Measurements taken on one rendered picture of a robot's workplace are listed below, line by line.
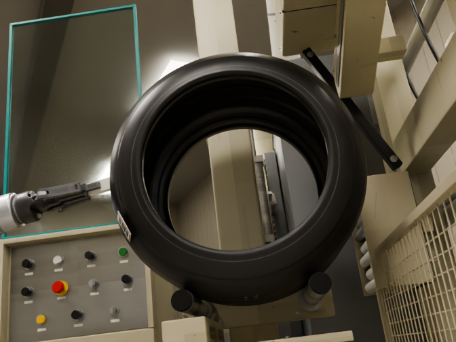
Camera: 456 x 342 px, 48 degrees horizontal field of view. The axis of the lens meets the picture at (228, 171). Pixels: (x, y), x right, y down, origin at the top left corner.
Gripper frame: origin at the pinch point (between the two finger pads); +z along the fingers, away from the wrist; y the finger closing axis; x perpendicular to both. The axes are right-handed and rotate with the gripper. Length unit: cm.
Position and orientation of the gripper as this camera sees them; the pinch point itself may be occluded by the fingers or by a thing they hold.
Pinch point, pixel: (102, 186)
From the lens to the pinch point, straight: 125.8
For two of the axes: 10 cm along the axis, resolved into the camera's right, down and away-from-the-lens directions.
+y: 0.9, 3.3, 9.4
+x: 2.6, 9.0, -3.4
